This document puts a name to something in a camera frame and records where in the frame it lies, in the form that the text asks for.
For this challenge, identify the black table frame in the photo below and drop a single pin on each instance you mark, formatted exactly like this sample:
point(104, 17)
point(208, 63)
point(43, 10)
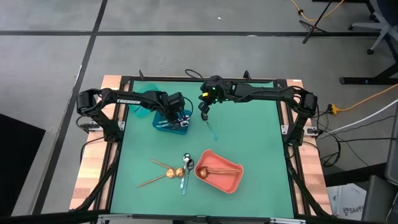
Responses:
point(174, 79)

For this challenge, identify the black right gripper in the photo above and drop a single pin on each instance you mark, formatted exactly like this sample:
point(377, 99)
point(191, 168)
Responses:
point(217, 90)

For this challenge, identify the blue plastic bin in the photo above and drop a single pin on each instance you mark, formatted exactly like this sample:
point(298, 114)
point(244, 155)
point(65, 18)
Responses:
point(183, 131)

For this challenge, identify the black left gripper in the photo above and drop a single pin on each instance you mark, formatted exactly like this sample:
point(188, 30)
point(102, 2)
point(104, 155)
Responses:
point(175, 104)

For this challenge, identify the light teal translucent bin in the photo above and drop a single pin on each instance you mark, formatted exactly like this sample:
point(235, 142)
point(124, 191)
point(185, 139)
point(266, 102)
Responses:
point(138, 110)

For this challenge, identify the grey office chair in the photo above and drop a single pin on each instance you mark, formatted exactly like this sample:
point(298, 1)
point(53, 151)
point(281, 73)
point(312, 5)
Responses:
point(384, 29)

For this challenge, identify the grey equipment case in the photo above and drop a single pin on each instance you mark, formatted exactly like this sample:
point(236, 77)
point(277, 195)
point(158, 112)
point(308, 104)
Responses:
point(377, 202)

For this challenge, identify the black frame clamp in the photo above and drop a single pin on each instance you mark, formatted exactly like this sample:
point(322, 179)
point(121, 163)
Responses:
point(141, 75)
point(247, 75)

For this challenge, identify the yellow power strip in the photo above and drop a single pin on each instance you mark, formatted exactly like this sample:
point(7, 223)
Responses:
point(333, 109)

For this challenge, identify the white cardboard box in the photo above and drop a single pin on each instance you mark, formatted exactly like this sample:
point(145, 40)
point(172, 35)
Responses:
point(345, 202)

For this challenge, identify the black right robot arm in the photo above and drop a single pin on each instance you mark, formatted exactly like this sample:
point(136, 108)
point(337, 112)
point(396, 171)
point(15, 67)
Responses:
point(264, 91)

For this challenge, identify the orange plastic bin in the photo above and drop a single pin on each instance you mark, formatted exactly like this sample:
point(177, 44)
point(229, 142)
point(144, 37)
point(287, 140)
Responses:
point(224, 184)

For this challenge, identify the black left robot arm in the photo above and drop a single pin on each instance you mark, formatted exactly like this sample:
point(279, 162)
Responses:
point(130, 101)

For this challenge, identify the black desk base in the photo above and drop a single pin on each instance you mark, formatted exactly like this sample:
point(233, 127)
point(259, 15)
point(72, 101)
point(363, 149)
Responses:
point(367, 81)

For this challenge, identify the black box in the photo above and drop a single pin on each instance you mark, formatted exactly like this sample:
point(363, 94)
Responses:
point(18, 161)

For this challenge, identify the green table mat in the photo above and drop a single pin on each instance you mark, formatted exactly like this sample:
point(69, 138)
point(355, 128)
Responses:
point(248, 186)

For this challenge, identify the black tripod stand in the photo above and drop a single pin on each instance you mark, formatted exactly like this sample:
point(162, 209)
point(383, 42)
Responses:
point(314, 26)

